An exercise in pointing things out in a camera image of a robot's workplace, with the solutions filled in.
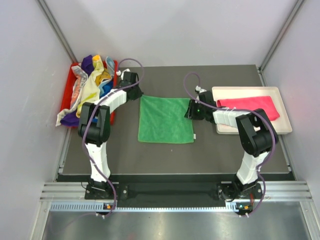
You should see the green towel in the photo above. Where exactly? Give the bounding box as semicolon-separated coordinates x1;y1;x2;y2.
137;95;195;144

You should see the pink towel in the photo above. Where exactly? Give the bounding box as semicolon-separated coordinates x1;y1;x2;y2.
216;96;280;121

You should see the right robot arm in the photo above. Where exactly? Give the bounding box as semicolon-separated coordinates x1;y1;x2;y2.
184;86;279;198

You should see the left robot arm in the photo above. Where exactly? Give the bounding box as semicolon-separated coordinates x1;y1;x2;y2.
78;70;143;199

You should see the blue towel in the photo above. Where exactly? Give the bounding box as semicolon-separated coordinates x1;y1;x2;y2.
98;81;114;98

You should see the yellow patterned towel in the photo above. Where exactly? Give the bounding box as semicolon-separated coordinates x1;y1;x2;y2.
76;55;113;118

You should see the purple towel back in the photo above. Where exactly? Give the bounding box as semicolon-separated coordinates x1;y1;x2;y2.
81;55;94;76

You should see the purple towel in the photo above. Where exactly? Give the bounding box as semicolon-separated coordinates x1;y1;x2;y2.
81;55;94;76
60;110;80;128

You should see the white patterned towel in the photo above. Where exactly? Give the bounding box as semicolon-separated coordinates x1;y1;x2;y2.
55;63;88;127

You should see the red plastic bin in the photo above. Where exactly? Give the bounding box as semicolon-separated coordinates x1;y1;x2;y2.
60;57;118;128

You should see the purple towel front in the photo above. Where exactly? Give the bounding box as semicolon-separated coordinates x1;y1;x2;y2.
60;110;80;128

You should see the white plastic tray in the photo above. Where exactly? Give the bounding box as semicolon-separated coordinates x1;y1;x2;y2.
211;86;293;135

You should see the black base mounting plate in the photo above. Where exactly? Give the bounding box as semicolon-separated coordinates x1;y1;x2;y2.
84;173;263;209

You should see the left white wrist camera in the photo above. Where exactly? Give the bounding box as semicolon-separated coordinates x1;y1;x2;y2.
115;68;130;76

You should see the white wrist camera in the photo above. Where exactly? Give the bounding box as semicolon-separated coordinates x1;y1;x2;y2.
195;85;207;94
115;68;130;76

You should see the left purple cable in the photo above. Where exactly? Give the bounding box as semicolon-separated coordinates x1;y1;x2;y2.
81;58;145;218

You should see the purple cable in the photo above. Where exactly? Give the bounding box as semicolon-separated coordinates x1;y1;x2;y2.
183;72;277;218
81;58;145;218

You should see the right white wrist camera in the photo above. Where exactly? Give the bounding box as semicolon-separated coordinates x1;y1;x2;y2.
195;85;207;94

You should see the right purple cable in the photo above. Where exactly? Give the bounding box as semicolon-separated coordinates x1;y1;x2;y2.
183;72;277;218

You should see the aluminium frame rail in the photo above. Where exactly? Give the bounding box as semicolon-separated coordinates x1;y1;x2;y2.
40;181;313;216

